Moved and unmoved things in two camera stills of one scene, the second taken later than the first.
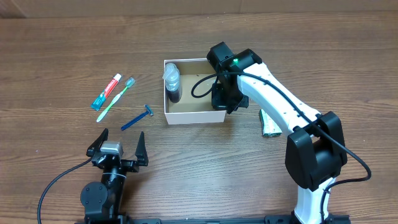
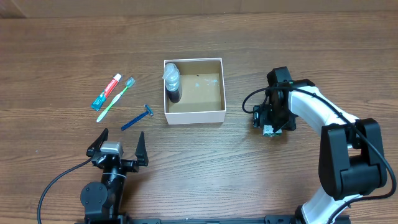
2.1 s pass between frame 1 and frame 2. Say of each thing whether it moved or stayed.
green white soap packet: stayed
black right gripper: moved
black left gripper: stayed
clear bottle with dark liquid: stayed
